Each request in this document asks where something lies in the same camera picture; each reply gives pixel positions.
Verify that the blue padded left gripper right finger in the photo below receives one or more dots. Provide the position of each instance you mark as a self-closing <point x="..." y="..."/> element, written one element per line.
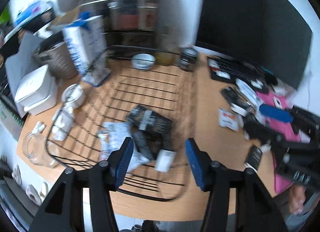
<point x="255" y="208"/>

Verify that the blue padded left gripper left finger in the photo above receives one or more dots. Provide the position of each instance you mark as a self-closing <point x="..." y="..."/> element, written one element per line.
<point x="62" y="208"/>

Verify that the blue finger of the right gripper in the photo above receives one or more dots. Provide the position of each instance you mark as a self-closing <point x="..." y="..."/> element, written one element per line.
<point x="276" y="113"/>

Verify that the person's right hand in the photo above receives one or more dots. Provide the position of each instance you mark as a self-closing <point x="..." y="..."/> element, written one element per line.
<point x="296" y="199"/>

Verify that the white remote control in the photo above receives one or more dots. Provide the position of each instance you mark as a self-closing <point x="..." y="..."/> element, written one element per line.
<point x="277" y="103"/>

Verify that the white snack bag near keyboard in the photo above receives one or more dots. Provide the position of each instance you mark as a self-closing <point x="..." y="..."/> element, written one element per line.
<point x="248" y="93"/>

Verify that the black white tissue box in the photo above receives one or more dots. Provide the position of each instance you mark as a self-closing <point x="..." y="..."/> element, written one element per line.
<point x="237" y="103"/>

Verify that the black box on mat edge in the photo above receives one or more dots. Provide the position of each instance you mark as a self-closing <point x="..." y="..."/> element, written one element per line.
<point x="253" y="158"/>

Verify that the white sachet with red logo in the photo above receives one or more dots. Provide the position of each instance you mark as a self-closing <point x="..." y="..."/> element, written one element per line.
<point x="228" y="120"/>

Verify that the clear glass jar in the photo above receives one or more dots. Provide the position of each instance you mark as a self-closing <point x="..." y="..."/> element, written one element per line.
<point x="34" y="148"/>

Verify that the black mechanical keyboard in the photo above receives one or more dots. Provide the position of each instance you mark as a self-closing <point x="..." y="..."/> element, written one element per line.
<point x="228" y="71"/>

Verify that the rice cracker snack bag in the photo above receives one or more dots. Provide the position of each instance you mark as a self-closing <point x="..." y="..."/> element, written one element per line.
<point x="112" y="136"/>

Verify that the crumpled white tissue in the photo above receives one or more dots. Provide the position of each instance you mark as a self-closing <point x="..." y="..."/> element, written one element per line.
<point x="63" y="122"/>

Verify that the black computer monitor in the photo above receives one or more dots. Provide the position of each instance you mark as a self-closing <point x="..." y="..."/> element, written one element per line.
<point x="267" y="33"/>

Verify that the dark glass jar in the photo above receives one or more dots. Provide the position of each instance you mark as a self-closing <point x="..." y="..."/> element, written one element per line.
<point x="188" y="59"/>

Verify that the large white snack bag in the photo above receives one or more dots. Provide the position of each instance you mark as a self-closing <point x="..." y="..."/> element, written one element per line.
<point x="164" y="160"/>

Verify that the black tissue pack middle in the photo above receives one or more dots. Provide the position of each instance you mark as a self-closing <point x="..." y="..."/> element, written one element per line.
<point x="141" y="142"/>

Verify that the white lidded storage box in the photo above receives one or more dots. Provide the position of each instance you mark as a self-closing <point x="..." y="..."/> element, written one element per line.
<point x="37" y="91"/>

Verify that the clear glass with liquid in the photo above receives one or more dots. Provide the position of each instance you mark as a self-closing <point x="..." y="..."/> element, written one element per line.
<point x="167" y="44"/>

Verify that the small ceramic bowl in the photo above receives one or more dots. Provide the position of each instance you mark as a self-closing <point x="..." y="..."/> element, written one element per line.
<point x="143" y="61"/>

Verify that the grey woven basket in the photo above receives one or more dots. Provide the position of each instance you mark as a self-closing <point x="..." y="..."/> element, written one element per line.
<point x="58" y="60"/>

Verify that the white blue water carton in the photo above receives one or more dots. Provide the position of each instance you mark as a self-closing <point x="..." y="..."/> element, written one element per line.
<point x="87" y="46"/>

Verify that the dark acrylic organizer shelf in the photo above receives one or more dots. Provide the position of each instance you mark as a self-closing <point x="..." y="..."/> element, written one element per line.
<point x="126" y="22"/>

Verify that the black wire basket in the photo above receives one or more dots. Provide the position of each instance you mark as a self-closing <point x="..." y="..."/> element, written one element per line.
<point x="166" y="90"/>

